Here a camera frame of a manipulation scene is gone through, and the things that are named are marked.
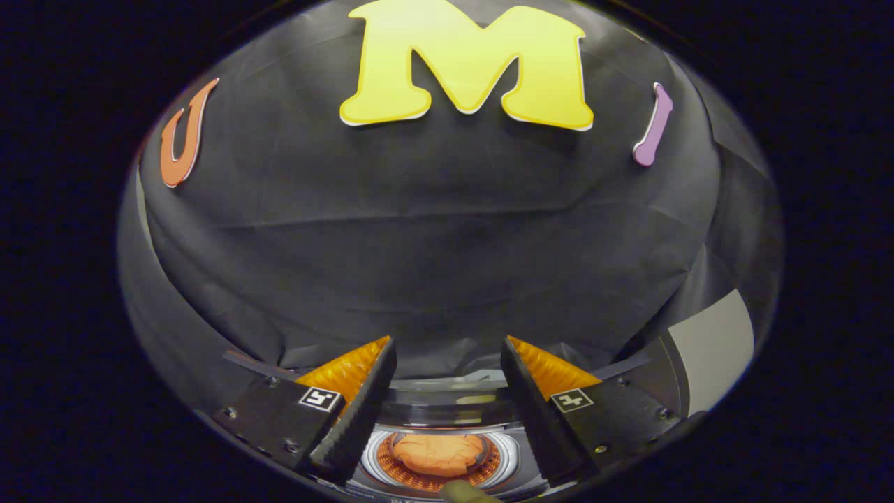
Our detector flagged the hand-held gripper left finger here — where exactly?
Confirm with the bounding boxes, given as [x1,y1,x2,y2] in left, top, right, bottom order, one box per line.
[212,336,398,484]

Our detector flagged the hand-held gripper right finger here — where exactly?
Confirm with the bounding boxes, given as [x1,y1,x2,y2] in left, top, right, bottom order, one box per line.
[500,335,683,488]

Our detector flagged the grey washing machine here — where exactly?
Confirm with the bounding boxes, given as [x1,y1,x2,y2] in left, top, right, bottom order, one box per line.
[222,348,673,501]

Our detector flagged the orange garment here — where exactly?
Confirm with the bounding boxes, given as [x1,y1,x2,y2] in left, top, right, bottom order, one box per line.
[391,433,487,479]

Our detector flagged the black backdrop cloth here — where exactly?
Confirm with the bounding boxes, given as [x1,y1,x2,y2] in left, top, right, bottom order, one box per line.
[117,0,783,420]

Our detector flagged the beige cabinet with dark top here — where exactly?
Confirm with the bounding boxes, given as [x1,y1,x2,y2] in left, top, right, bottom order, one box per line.
[625,289,756,420]

